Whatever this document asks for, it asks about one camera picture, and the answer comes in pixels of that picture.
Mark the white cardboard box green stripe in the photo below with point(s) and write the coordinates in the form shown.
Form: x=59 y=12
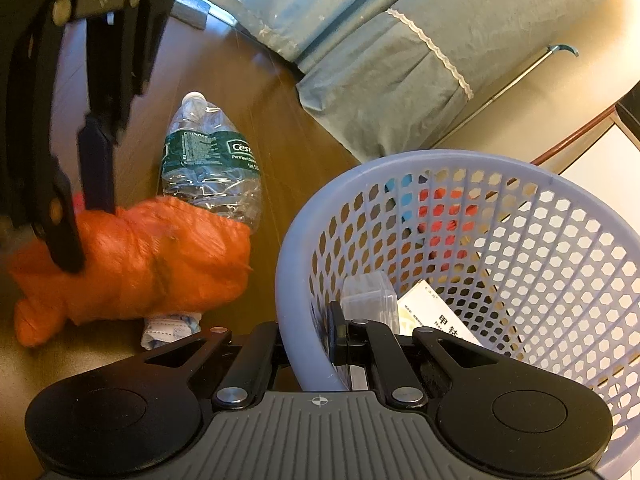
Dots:
x=430 y=315

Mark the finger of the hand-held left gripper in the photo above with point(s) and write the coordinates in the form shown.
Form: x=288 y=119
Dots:
x=62 y=240
x=97 y=170

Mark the orange plastic bag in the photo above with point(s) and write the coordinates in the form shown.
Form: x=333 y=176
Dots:
x=150 y=260

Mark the clear plastic water bottle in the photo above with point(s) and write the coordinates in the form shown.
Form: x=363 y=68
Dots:
x=210 y=160

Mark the clear plastic box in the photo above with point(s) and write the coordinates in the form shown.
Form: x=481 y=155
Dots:
x=367 y=300

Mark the grey-blue curtain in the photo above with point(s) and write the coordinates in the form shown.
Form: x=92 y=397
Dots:
x=400 y=90

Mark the blue dustpan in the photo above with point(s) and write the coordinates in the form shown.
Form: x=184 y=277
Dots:
x=525 y=72

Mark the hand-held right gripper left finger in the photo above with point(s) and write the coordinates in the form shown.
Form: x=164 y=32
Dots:
x=252 y=355

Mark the white sliding door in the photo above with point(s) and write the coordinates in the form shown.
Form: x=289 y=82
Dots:
x=610 y=165

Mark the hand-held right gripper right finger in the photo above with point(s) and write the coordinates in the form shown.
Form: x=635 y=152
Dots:
x=336 y=335

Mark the lavender plastic mesh basket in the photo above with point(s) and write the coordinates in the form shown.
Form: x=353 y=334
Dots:
x=300 y=240

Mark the grey door mat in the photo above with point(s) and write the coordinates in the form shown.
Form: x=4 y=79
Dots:
x=192 y=7

